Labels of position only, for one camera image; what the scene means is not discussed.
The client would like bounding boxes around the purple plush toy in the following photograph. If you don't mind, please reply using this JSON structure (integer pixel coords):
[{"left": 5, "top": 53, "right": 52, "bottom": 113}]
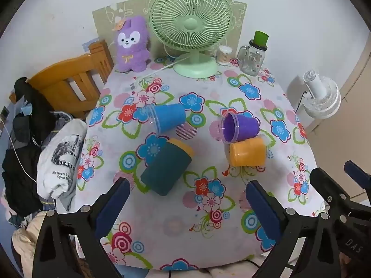
[{"left": 112, "top": 16, "right": 152, "bottom": 73}]

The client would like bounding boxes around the black jacket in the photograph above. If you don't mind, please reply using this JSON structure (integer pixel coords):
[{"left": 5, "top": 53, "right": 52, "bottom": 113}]
[{"left": 1, "top": 77, "right": 58, "bottom": 218}]

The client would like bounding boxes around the wooden chair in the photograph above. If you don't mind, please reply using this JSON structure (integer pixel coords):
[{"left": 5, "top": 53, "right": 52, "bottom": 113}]
[
  {"left": 88, "top": 40, "right": 115, "bottom": 77},
  {"left": 9, "top": 54, "right": 107, "bottom": 120}
]

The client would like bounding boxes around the thin white cable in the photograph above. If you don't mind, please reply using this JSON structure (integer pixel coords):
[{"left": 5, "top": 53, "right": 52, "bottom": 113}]
[{"left": 0, "top": 118, "right": 38, "bottom": 183}]

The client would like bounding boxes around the green desk fan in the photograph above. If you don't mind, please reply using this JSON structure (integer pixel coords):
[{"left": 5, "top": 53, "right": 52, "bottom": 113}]
[{"left": 149, "top": 0, "right": 233, "bottom": 79}]

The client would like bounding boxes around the glass jar mug green lid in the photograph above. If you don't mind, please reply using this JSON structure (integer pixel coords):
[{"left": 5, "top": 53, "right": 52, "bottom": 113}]
[{"left": 237, "top": 30, "right": 269, "bottom": 76}]

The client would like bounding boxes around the purple plastic cup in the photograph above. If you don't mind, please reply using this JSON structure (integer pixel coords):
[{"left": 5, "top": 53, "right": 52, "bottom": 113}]
[{"left": 221, "top": 111, "right": 260, "bottom": 144}]

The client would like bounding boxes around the blue plastic cup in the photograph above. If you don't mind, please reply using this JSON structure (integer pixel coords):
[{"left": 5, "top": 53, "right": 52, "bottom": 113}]
[{"left": 146, "top": 103, "right": 186, "bottom": 134}]

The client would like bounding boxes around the floral tablecloth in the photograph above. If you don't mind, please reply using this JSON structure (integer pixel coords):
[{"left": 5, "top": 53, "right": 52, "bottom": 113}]
[{"left": 74, "top": 54, "right": 326, "bottom": 271}]

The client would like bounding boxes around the beige printed wall poster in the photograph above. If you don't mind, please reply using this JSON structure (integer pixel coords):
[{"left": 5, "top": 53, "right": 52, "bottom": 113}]
[{"left": 92, "top": 0, "right": 248, "bottom": 63}]

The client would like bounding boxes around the white printed t-shirt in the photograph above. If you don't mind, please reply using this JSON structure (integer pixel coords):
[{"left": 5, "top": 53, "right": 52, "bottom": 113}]
[{"left": 36, "top": 119, "right": 87, "bottom": 212}]

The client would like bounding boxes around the cotton swab container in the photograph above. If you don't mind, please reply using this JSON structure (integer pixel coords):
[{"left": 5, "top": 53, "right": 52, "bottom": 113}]
[{"left": 217, "top": 45, "right": 233, "bottom": 66}]

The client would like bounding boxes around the cream padded cloth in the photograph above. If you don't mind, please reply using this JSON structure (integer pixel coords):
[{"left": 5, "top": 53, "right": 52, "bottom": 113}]
[{"left": 12, "top": 211, "right": 49, "bottom": 270}]

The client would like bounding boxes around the grey striped cloth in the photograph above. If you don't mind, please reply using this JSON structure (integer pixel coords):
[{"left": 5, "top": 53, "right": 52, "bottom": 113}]
[{"left": 48, "top": 110, "right": 75, "bottom": 141}]

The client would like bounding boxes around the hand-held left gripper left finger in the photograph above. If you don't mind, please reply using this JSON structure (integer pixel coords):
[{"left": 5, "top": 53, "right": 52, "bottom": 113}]
[{"left": 32, "top": 177, "right": 131, "bottom": 278}]

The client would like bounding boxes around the orange plastic cup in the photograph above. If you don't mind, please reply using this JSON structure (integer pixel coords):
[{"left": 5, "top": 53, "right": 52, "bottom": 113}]
[{"left": 229, "top": 136, "right": 268, "bottom": 167}]

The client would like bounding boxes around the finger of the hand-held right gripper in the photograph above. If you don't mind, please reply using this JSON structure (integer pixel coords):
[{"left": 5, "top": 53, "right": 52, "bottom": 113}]
[
  {"left": 309, "top": 167, "right": 371, "bottom": 223},
  {"left": 344, "top": 160, "right": 371, "bottom": 182}
]

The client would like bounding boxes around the dark teal cup yellow rim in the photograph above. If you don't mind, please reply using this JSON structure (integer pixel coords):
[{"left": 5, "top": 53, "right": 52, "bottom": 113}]
[{"left": 141, "top": 137, "right": 194, "bottom": 196}]

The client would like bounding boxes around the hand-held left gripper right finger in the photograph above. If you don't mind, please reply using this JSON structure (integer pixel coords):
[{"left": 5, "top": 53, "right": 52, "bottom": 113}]
[{"left": 245, "top": 180, "right": 342, "bottom": 278}]

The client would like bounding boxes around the white standing fan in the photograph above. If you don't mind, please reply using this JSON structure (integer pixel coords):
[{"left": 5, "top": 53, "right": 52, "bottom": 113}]
[{"left": 296, "top": 69, "right": 342, "bottom": 119}]

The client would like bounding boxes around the white fan power cable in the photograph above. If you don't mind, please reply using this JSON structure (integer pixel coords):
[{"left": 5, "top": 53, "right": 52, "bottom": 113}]
[{"left": 138, "top": 55, "right": 186, "bottom": 79}]

